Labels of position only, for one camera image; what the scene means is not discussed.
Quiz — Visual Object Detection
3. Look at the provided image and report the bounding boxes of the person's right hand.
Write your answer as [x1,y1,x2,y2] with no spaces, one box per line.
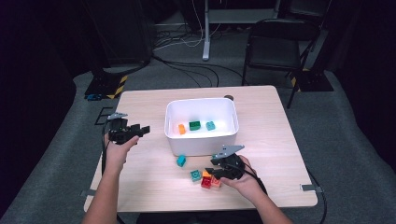
[219,155,265,203]

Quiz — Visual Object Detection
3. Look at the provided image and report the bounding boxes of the black yellow-striped stand base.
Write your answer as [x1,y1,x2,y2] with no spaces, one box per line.
[290,68,334,92]
[84,69,129,101]

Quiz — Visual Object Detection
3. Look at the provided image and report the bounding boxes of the black folding chair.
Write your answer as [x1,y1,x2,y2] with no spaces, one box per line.
[242,18,321,110]

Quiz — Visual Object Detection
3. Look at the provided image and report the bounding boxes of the grey table clip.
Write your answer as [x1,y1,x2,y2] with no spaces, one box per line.
[79,189,101,198]
[299,183,324,194]

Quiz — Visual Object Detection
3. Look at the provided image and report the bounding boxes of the white floor cable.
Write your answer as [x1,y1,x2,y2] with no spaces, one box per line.
[153,0,222,50]

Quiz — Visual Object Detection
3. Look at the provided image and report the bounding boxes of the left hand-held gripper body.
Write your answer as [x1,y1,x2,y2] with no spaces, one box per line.
[106,112,139,146]

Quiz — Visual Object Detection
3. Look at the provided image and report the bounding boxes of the white plastic bin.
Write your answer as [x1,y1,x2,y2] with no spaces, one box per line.
[163,97,240,157]

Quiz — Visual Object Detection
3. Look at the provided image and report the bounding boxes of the white desk frame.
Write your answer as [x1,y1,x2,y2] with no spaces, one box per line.
[202,0,283,62]

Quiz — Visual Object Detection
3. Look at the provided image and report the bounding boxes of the black curtain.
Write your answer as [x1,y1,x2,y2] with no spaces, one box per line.
[0,0,78,216]
[323,0,396,169]

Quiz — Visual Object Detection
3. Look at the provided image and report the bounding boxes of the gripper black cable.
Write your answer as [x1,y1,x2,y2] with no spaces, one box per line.
[232,161,328,224]
[100,122,125,224]

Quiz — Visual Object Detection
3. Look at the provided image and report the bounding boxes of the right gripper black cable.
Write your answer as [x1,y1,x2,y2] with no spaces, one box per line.
[232,161,328,224]

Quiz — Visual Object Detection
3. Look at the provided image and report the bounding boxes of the person's left hand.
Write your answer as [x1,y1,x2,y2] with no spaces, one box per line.
[104,133,140,175]

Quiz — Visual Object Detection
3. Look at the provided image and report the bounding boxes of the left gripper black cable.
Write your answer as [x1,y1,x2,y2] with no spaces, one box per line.
[100,122,125,224]

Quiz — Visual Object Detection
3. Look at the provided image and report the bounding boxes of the large black case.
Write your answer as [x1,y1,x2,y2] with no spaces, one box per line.
[83,0,157,74]

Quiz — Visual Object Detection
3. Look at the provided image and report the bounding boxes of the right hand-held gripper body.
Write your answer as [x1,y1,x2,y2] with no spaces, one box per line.
[209,144,247,181]

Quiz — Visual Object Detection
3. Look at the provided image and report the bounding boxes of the black floor cable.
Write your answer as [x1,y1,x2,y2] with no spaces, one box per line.
[151,55,220,88]
[174,62,248,87]

